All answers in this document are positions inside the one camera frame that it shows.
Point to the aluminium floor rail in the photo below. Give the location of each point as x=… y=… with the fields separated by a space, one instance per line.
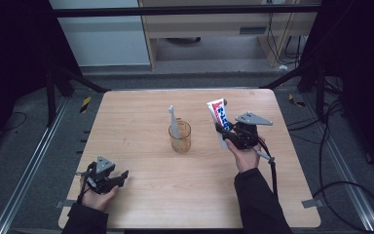
x=26 y=175
x=347 y=182

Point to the yellow black striped tape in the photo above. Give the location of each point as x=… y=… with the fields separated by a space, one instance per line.
x=85 y=104
x=296 y=101

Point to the amber transparent cup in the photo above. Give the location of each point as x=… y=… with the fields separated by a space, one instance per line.
x=180 y=143

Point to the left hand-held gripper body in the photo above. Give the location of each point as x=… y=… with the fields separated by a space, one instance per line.
x=105 y=165

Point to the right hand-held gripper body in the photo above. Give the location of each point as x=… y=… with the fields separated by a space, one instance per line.
x=251 y=119

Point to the black curtain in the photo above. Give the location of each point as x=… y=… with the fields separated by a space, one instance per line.
x=9 y=65
x=363 y=65

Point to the light wooden desk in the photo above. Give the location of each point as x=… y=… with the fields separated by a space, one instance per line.
x=207 y=24

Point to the person's left hand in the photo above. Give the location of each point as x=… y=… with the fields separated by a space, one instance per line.
x=97 y=202

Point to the white cabinet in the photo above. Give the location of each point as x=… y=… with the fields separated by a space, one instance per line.
x=104 y=39

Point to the white electric toothbrush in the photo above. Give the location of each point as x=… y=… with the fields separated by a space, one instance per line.
x=173 y=122

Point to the black horizontal bar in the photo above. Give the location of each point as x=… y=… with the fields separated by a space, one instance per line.
x=175 y=11

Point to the dark round table grommet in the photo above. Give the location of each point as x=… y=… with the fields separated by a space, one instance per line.
x=225 y=102

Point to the person's right hand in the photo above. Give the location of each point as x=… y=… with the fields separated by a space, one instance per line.
x=246 y=159

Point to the black metal stand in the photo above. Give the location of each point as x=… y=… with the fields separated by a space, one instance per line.
x=51 y=97
x=320 y=94

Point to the white toothpaste tube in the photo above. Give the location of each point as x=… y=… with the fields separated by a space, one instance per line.
x=218 y=112

